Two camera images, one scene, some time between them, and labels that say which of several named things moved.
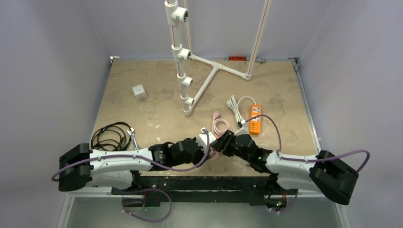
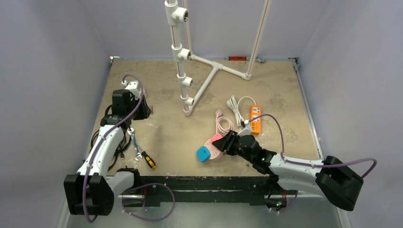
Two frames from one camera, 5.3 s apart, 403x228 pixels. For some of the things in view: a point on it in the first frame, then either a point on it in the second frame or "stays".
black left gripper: [201, 154] to [145, 111]
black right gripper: [226, 143] stays
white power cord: [232, 104] stays
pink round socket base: [212, 153] stays
